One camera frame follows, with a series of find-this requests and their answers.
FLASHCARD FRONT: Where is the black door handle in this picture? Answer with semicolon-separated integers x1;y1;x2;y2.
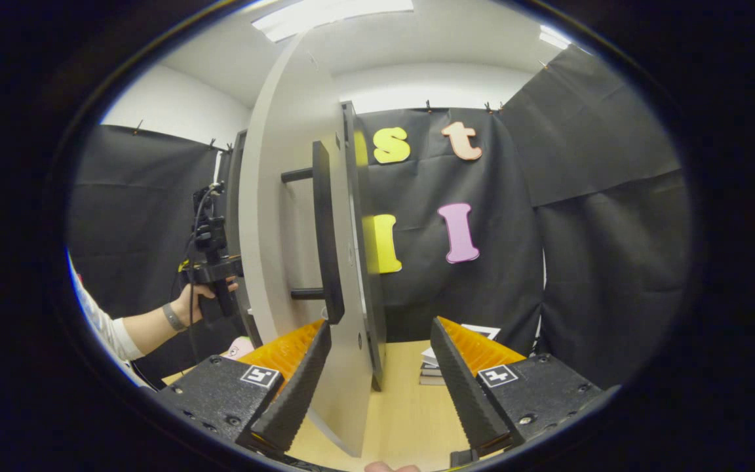
281;140;345;326

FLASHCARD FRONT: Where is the white picture cover book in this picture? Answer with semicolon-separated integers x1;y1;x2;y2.
421;323;502;366

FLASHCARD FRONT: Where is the pink and green plush toy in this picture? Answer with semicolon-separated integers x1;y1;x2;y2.
225;336;256;360

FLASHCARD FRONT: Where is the beige cabinet door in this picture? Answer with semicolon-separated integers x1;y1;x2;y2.
238;31;378;458

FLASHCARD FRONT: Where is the black backdrop cloth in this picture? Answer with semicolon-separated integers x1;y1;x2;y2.
68;45;691;391

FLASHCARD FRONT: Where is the large ceiling light panel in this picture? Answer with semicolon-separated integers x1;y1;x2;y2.
251;0;415;43

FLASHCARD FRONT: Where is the small ceiling light panel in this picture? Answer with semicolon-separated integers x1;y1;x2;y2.
539;25;573;50

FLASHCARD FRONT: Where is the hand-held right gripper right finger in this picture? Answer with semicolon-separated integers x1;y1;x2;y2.
430;317;619;467

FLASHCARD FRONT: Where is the grey wristband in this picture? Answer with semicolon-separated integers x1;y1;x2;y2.
161;302;187;332

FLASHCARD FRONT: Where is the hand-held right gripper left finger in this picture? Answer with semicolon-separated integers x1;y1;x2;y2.
157;319;333;454

